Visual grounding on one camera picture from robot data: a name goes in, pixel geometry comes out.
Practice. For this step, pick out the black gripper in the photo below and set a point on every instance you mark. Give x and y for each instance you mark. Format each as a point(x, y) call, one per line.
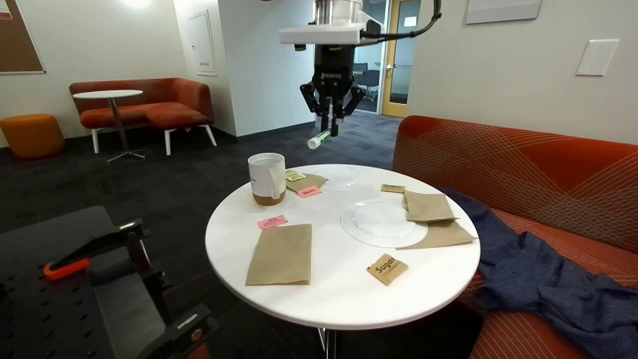
point(333, 67)

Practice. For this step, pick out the green marker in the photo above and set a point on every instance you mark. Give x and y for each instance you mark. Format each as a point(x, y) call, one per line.
point(319, 140)

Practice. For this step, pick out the white mug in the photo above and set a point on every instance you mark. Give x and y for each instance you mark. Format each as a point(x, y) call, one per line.
point(265, 174)

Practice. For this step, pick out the pink sweetener packet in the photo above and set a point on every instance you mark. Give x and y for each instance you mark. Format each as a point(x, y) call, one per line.
point(271, 222)
point(307, 192)

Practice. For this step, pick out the small plain brown packet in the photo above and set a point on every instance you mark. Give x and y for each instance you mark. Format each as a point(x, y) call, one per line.
point(393, 188)

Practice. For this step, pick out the folded brown napkin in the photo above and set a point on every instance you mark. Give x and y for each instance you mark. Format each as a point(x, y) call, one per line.
point(449, 234)
point(429, 208)

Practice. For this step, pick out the large flat brown napkin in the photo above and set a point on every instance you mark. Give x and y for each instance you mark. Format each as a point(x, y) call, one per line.
point(279, 256)

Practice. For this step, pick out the orange sofa with white legs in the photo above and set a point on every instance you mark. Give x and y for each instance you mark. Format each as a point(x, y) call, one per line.
point(166, 107)

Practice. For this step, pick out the brown sugar packet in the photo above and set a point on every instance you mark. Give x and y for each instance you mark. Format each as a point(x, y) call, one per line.
point(387, 268)

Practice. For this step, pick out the orange patterned sofa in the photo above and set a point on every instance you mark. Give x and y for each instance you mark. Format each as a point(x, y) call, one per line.
point(531, 172)

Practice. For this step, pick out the small round white table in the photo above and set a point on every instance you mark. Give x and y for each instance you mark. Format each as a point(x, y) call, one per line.
point(110, 95)

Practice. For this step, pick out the metal table leg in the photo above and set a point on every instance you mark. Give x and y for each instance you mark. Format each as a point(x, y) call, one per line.
point(327, 342)

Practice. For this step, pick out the dark blue cloth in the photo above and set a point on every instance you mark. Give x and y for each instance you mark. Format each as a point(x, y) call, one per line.
point(551, 280)

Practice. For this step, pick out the orange round ottoman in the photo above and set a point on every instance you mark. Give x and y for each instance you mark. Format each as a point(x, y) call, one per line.
point(30, 134)

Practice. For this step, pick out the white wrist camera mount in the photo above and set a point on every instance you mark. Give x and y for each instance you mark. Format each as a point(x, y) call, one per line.
point(319, 35)

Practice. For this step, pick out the yellow door frame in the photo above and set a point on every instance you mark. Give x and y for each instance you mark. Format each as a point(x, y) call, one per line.
point(387, 61)

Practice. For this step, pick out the white tall wall panel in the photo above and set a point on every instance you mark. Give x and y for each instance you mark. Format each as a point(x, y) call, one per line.
point(202, 41)

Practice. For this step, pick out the white wall whiteboard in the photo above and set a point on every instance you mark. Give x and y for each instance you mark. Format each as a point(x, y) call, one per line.
point(501, 11)

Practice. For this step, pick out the black metal post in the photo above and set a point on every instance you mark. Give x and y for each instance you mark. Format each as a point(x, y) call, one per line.
point(152, 280)

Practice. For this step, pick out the white square wall panel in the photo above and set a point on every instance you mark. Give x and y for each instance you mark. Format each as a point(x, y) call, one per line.
point(596, 57)

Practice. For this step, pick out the brown wall board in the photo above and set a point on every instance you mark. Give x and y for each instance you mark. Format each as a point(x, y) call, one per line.
point(16, 37)

